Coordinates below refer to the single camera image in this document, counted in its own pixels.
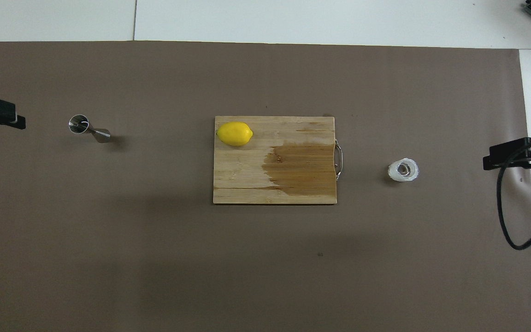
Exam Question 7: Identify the steel double jigger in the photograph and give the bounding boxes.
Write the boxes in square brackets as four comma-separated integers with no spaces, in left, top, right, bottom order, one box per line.
[68,114,111,143]

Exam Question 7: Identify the clear plastic cup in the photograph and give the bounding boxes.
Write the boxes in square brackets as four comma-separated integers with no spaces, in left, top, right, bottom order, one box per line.
[388,158,419,182]

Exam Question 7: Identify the brown paper table mat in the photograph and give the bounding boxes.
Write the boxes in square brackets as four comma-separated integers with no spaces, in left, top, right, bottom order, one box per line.
[0,41,531,332]

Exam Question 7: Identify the yellow lemon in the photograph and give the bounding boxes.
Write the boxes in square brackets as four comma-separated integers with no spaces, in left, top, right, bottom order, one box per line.
[216,121,254,147]

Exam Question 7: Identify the wooden cutting board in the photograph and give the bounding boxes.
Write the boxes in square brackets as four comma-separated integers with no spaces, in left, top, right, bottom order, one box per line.
[213,115,343,205]

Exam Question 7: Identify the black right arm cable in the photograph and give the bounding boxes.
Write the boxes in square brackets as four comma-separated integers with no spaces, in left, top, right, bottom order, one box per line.
[496,135,531,251]

